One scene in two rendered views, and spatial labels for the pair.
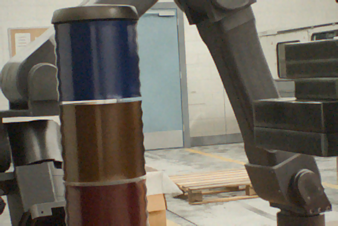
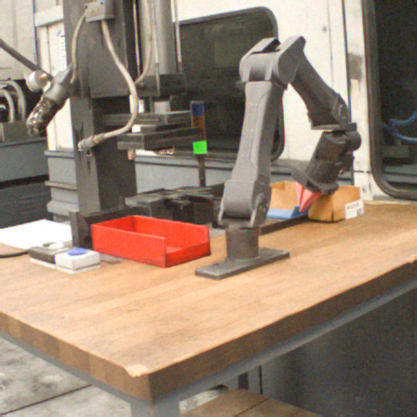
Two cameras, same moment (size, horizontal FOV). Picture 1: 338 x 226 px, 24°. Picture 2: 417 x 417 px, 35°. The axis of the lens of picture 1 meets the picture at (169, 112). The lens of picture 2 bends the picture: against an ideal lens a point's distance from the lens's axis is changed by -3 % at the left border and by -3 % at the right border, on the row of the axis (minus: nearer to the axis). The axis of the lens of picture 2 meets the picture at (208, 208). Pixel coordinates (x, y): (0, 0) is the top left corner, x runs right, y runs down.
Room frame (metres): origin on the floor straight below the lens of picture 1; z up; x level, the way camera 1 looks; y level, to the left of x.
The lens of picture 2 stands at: (2.16, -0.70, 1.24)
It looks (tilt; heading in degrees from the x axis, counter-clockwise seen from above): 10 degrees down; 158
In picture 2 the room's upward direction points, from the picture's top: 4 degrees counter-clockwise
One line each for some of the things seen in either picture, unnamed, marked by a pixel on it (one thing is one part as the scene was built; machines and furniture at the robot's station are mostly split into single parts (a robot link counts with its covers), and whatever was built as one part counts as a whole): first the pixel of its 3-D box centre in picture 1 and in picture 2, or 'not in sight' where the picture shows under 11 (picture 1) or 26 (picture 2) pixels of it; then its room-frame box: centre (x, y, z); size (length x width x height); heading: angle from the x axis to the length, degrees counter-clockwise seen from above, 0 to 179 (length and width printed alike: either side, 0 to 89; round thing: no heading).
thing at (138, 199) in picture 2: not in sight; (168, 195); (0.58, -0.15, 0.98); 0.20 x 0.10 x 0.01; 110
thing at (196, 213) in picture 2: not in sight; (169, 212); (0.58, -0.15, 0.94); 0.20 x 0.10 x 0.07; 110
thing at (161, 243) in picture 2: not in sight; (148, 239); (0.81, -0.28, 0.93); 0.25 x 0.12 x 0.06; 20
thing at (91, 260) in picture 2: not in sight; (78, 267); (0.83, -0.44, 0.90); 0.07 x 0.07 x 0.06; 20
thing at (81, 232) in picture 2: not in sight; (86, 228); (0.67, -0.38, 0.95); 0.06 x 0.03 x 0.09; 110
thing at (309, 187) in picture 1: (294, 190); (242, 209); (1.00, -0.16, 1.00); 0.09 x 0.06 x 0.06; 27
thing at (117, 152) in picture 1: (102, 139); (197, 122); (0.35, 0.03, 1.14); 0.04 x 0.04 x 0.03
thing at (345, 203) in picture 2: not in sight; (308, 202); (0.67, 0.19, 0.93); 0.25 x 0.13 x 0.08; 20
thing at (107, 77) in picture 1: (98, 61); (197, 110); (0.35, 0.03, 1.17); 0.04 x 0.04 x 0.03
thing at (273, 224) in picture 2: not in sight; (260, 221); (0.71, 0.03, 0.91); 0.17 x 0.16 x 0.02; 110
